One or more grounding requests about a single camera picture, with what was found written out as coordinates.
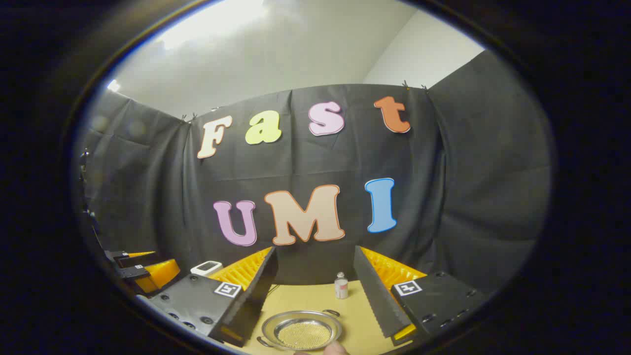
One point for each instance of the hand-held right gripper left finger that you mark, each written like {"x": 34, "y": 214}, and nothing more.
{"x": 256, "y": 296}

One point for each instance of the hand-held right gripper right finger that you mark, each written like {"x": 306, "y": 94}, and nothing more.
{"x": 377, "y": 296}

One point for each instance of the black backdrop cloth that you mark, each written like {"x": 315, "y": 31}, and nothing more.
{"x": 443, "y": 197}

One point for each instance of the white toaster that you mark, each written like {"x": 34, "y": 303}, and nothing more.
{"x": 207, "y": 268}

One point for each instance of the small clear bottle white label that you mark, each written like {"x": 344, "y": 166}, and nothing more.
{"x": 341, "y": 288}

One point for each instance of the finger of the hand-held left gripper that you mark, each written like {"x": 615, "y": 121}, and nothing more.
{"x": 157, "y": 275}
{"x": 118, "y": 255}

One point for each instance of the yellow soybeans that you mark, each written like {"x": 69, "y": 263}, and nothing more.
{"x": 304, "y": 335}

